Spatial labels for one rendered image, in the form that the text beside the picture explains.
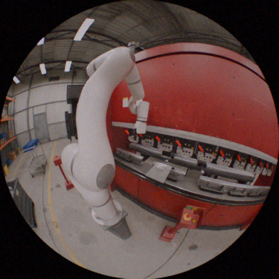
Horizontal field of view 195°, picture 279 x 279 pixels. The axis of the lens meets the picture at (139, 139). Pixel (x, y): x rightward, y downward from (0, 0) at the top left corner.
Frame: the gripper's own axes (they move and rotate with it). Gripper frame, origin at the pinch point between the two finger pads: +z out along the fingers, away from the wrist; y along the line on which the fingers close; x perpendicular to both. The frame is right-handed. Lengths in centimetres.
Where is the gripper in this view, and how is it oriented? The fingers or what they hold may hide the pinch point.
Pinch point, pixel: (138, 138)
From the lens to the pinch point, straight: 69.9
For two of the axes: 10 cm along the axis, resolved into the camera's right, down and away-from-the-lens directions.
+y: -7.3, 0.5, -6.8
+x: 6.7, 2.7, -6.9
